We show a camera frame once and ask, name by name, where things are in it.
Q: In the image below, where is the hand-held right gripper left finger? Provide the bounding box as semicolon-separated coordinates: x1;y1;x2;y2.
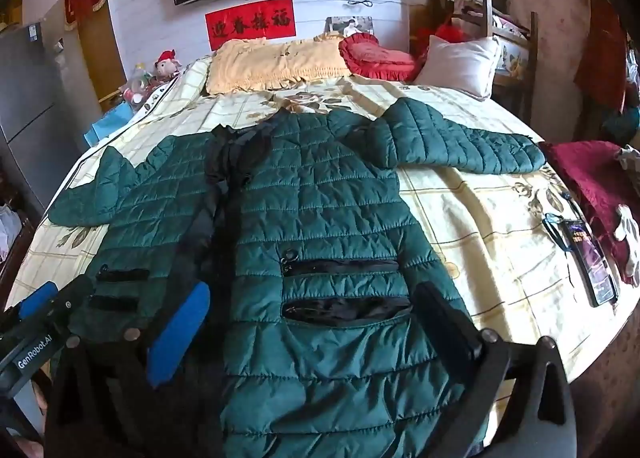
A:
44;282;221;458

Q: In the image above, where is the plush toy with red hat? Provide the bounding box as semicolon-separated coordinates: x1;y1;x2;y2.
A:
154;49;183;84

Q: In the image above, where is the wooden door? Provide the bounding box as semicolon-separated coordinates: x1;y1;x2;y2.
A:
75;0;126;101

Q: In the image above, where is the framed photo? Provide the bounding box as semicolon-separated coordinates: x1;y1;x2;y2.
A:
325;15;375;39

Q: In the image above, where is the red hanging cloth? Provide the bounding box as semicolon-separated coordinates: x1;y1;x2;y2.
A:
574;0;628;111

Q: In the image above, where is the dark red blanket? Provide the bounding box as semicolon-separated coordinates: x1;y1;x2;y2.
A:
539;140;640;284

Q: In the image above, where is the red ruffled pillow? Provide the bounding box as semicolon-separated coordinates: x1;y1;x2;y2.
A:
339;33;421;82

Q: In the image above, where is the white plastic bag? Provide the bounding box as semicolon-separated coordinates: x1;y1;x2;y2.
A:
0;205;23;249

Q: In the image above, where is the green quilted jacket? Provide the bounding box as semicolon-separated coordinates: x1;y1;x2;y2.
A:
49;97;546;458

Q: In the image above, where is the red wall banner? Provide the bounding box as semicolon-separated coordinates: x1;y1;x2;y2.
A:
205;0;297;51

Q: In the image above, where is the blue cloth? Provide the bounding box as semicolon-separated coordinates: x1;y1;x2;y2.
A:
84;100;133;146

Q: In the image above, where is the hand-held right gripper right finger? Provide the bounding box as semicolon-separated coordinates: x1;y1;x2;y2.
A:
414;282;579;458

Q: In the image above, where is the person's left forearm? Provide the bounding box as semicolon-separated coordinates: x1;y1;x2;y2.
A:
20;378;51;458

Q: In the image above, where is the grey refrigerator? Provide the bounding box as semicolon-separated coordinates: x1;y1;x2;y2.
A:
0;22;83;219

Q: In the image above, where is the pile of small items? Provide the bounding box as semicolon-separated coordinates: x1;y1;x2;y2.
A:
120;63;161;104

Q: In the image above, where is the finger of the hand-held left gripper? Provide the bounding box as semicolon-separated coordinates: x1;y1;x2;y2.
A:
47;275;96;335
0;282;60;327

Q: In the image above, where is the white pillow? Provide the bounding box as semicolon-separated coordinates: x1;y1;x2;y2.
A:
414;35;502;100

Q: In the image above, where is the wooden chair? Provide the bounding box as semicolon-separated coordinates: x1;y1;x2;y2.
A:
440;0;540;124

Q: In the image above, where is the beige frilled pillow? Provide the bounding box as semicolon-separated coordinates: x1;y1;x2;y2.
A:
205;36;353;95

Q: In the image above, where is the red garment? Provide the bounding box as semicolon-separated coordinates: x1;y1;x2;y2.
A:
412;20;468;59

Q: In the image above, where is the bed with floral sheet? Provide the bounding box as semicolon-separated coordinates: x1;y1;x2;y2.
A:
5;55;636;439

